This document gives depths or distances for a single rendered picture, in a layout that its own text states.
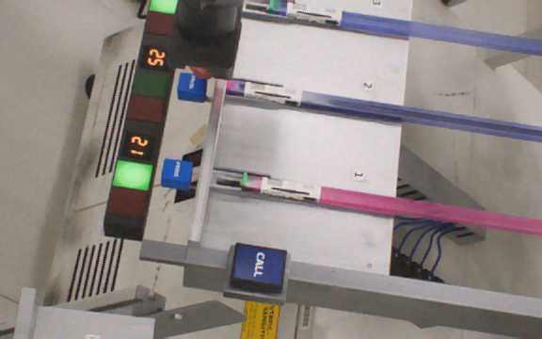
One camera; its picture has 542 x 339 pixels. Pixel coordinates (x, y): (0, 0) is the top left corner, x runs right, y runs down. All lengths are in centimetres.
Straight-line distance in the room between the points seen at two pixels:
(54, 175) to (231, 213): 88
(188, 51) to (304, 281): 25
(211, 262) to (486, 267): 75
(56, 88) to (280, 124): 90
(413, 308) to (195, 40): 34
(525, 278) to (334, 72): 73
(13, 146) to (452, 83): 71
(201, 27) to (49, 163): 94
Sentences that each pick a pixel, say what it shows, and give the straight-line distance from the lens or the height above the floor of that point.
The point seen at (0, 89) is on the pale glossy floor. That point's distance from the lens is 206.
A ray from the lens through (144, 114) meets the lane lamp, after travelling 129.
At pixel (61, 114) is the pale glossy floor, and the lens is 213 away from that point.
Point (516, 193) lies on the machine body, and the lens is 200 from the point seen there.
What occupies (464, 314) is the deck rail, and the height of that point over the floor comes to 90.
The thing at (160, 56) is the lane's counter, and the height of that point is 66.
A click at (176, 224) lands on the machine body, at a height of 34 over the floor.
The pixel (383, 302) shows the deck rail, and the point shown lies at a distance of 123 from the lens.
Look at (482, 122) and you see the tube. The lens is 131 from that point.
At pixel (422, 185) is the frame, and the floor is 66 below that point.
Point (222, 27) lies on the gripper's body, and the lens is 119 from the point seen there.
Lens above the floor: 153
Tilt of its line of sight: 38 degrees down
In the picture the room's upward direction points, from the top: 73 degrees clockwise
